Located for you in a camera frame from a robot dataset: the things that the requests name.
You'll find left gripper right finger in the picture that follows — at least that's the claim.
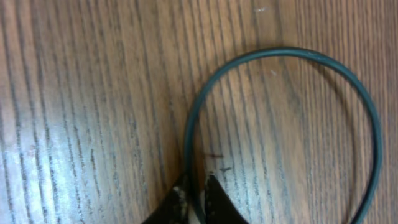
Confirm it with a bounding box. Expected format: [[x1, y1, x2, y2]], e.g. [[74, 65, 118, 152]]
[[205, 174, 248, 224]]

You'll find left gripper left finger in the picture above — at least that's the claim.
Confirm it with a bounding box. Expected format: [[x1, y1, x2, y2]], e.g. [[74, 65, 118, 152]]
[[143, 174, 189, 224]]

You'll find dark grey usb cable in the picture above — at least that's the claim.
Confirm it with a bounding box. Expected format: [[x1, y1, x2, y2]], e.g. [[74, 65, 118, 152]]
[[183, 46, 383, 224]]

